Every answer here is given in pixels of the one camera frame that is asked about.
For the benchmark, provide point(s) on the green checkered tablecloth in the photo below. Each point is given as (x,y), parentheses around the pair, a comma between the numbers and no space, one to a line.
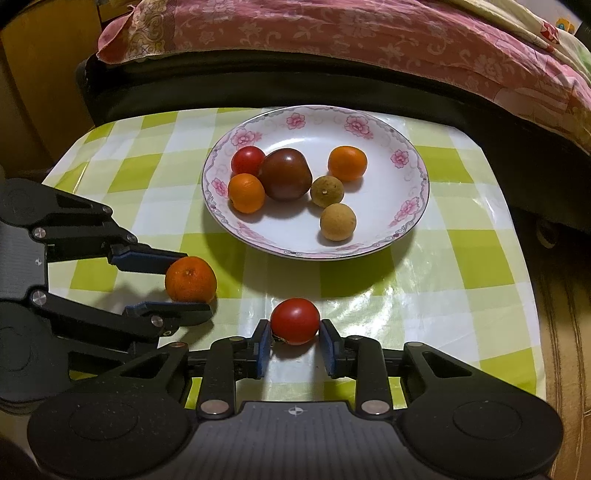
(461,258)

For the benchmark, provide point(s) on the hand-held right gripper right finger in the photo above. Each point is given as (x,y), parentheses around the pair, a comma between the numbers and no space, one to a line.
(330,350)

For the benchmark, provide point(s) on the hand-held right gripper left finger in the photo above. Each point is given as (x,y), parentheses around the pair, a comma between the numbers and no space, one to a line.
(261,350)

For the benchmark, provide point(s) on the brown longan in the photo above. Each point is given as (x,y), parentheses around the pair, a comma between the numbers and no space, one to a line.
(327,191)
(338,222)

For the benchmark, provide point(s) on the colourful floral quilt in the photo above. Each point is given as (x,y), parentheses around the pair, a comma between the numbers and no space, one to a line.
(531,23)

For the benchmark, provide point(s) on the white plate with pink flowers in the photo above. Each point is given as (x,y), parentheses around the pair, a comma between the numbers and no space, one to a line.
(369,217)

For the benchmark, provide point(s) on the dark purple tomato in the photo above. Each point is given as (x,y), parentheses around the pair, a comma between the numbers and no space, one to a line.
(285,174)

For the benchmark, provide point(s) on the pink floral blanket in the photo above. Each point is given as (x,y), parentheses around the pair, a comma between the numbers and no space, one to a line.
(323,32)

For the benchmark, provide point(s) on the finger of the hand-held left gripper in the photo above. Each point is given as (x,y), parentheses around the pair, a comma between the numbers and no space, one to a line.
(143,261)
(175,313)

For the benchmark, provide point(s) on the small red tomato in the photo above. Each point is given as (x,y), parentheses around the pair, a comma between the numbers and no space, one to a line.
(245,159)

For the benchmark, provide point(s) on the small orange mandarin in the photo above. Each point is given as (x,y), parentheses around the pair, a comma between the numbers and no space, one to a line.
(246,194)

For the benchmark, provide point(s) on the wooden cabinet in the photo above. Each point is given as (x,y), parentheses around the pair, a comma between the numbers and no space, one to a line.
(27,92)

